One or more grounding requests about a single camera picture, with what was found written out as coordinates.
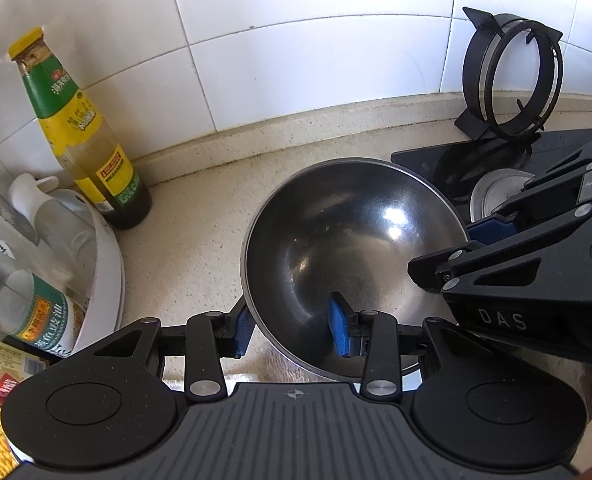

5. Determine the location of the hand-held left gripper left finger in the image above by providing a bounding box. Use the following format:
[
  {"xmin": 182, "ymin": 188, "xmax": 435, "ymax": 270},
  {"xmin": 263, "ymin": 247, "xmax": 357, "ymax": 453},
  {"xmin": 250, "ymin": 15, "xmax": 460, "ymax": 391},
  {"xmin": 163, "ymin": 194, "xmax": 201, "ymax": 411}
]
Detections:
[{"xmin": 76, "ymin": 300, "xmax": 255, "ymax": 404}]

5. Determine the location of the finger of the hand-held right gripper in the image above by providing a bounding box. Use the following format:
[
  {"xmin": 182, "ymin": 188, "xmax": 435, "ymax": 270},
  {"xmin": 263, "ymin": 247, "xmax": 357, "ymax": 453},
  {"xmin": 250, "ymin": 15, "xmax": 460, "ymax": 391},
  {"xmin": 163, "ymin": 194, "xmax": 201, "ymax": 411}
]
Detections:
[
  {"xmin": 408, "ymin": 202, "xmax": 592, "ymax": 292},
  {"xmin": 468, "ymin": 125, "xmax": 592, "ymax": 247}
]

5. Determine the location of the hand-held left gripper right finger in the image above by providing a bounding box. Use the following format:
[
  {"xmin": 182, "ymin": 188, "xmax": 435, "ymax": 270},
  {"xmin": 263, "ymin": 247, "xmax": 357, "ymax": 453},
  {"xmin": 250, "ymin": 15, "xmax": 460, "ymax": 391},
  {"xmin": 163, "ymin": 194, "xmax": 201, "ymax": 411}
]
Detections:
[{"xmin": 327, "ymin": 291, "xmax": 501, "ymax": 402}]

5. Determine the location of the stainless steel bowl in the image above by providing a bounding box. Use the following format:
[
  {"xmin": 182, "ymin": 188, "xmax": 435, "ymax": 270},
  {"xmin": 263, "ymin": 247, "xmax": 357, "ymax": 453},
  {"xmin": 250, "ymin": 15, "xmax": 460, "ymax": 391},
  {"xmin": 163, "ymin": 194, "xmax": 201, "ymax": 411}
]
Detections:
[{"xmin": 239, "ymin": 157, "xmax": 476, "ymax": 381}]

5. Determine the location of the black glass gas stove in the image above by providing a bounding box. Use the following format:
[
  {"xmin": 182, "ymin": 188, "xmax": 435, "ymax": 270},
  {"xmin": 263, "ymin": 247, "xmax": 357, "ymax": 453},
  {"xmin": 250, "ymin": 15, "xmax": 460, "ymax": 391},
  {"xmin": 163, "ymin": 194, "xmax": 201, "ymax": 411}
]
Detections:
[{"xmin": 391, "ymin": 127, "xmax": 592, "ymax": 221}]

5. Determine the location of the white two-tier spice rack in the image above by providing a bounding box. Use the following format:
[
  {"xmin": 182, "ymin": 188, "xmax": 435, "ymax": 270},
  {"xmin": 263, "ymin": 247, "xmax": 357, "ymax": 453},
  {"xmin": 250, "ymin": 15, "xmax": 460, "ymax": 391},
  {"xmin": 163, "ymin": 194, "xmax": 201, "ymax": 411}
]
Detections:
[{"xmin": 46, "ymin": 187, "xmax": 127, "ymax": 357}]

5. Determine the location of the black stove pan support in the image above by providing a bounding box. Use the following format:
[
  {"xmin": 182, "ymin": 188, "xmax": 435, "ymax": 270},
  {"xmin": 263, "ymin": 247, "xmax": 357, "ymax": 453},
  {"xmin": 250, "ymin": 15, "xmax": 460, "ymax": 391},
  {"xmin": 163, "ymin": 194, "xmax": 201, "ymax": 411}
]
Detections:
[{"xmin": 454, "ymin": 6, "xmax": 565, "ymax": 141}]

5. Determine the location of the purple label soy sauce bottle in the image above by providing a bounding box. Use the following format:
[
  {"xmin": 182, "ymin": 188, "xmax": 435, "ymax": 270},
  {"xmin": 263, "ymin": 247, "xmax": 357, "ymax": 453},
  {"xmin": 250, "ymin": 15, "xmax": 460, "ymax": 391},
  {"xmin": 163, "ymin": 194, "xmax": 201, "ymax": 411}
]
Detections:
[{"xmin": 0, "ymin": 240, "xmax": 84, "ymax": 358}]

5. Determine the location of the yellow cap vinegar bottle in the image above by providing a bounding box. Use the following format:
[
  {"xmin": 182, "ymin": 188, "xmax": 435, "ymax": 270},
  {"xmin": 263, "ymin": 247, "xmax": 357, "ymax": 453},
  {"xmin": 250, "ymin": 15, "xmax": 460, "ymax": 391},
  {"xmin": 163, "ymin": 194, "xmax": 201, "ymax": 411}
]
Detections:
[{"xmin": 0, "ymin": 332, "xmax": 48, "ymax": 403}]

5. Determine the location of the green yellow oyster sauce bottle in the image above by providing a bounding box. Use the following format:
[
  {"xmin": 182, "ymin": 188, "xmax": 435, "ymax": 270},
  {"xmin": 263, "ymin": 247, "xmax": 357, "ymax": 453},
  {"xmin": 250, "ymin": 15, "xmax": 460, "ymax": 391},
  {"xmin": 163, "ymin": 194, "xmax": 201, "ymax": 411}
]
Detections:
[{"xmin": 8, "ymin": 27, "xmax": 153, "ymax": 231}]

